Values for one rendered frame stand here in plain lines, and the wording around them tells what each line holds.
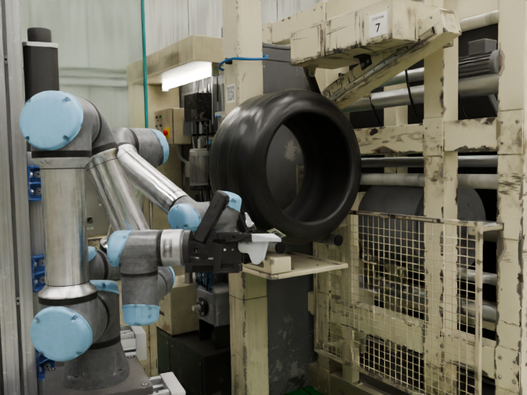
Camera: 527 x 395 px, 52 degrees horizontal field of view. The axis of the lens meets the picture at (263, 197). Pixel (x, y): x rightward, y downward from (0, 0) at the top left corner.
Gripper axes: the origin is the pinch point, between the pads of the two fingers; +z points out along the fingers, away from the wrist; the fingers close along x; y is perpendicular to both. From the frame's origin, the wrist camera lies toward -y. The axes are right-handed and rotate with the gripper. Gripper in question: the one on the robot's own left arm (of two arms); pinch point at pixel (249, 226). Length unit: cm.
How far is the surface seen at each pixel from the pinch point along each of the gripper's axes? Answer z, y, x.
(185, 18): 913, 321, 307
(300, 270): 22.9, -25.5, -3.2
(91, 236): 33, 15, 83
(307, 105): 33, 31, -27
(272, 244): 17.7, -11.7, 1.5
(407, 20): 41, 45, -70
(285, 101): 27.1, 34.8, -21.0
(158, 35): 873, 304, 360
